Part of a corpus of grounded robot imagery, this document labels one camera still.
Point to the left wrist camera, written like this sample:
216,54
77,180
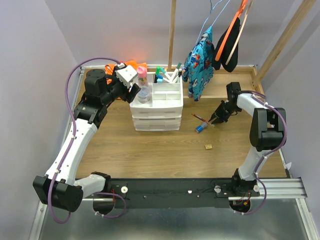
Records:
126,74

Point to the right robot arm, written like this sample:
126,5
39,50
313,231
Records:
268,132

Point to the small tan eraser block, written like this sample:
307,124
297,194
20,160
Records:
208,146

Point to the orange tie-dye cloth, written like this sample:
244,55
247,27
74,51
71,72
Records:
110,72

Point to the blue patterned shirt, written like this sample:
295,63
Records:
198,70

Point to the white plastic drawer organizer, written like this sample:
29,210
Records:
164,110

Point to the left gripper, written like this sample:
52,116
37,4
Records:
129,96

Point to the teal capped white marker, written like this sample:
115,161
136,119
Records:
167,76

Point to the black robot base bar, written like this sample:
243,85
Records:
164,193

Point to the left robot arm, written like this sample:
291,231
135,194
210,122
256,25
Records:
58,188

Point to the clear jar of paperclips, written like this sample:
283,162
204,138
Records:
144,95

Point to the pink capped pen tube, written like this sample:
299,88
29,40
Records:
142,76

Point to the blue grey stamp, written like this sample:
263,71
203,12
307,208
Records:
201,127

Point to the blue capped white marker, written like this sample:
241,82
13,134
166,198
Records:
161,77

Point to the black capped white marker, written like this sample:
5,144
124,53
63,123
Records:
180,71

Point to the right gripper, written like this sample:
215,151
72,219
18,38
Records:
220,115

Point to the light blue highlighter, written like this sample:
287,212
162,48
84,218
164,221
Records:
159,80

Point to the orange hanger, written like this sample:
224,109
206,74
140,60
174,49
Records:
237,15

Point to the green capped white marker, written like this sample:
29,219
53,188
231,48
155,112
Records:
175,73

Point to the orange red pen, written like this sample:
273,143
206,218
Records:
202,119

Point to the wooden hanger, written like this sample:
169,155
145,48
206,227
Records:
243,19

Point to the wooden clothes rack frame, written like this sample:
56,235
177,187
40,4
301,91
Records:
269,28

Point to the black green highlighter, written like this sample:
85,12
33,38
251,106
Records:
157,72

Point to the black garment on hanger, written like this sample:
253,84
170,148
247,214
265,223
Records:
231,65

